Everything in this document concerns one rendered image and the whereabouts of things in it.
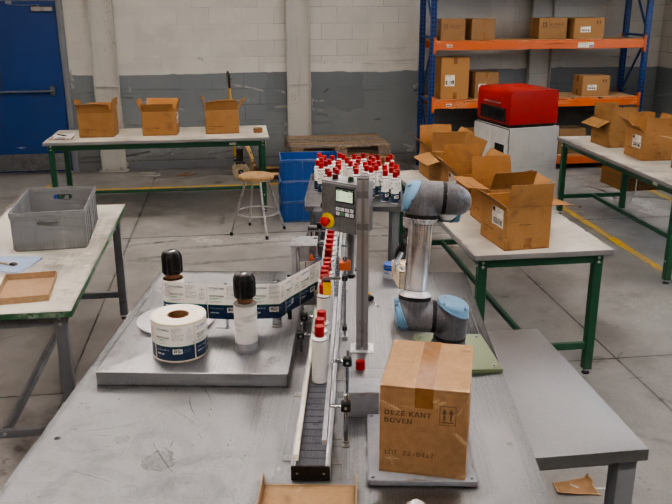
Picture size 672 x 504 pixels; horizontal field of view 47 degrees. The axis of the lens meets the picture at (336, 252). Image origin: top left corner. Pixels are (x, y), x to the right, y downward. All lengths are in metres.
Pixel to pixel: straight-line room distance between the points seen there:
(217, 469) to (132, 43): 8.37
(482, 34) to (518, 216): 5.76
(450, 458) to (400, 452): 0.14
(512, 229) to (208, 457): 2.49
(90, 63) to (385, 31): 3.73
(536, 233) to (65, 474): 2.90
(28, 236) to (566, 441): 3.09
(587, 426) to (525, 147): 5.83
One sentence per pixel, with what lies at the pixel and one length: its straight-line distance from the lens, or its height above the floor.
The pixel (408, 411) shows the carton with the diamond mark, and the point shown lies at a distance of 2.16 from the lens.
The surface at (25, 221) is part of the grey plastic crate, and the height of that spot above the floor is 0.97.
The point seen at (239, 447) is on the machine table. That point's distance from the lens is 2.43.
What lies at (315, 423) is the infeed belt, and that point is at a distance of 2.43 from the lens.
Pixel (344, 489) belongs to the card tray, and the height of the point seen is 0.83.
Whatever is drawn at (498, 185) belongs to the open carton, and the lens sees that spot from 4.72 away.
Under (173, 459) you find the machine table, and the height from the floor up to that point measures 0.83.
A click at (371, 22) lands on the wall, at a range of 10.38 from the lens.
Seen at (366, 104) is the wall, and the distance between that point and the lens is 10.45.
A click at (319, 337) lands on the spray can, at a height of 1.05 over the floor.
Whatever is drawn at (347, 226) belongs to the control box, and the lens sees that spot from 2.85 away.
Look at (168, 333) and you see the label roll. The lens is 2.81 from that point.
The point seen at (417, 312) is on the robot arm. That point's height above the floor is 1.06.
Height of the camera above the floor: 2.11
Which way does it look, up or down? 18 degrees down
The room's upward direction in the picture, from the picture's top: straight up
